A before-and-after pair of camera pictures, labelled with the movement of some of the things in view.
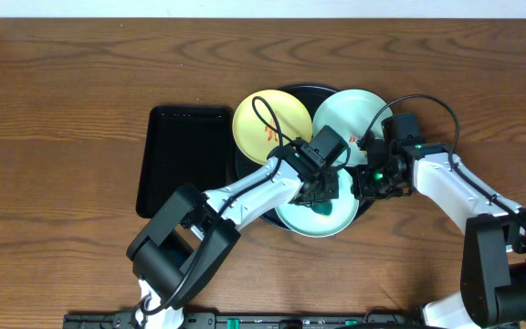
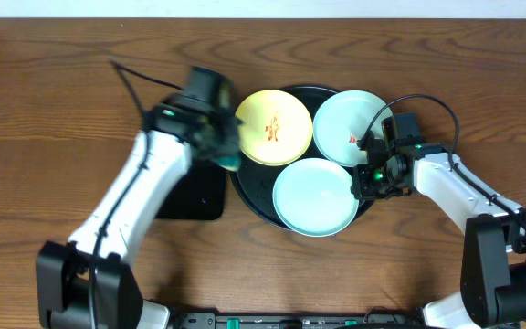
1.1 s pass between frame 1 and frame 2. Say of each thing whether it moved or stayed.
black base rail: stayed
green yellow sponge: moved
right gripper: stayed
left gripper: moved
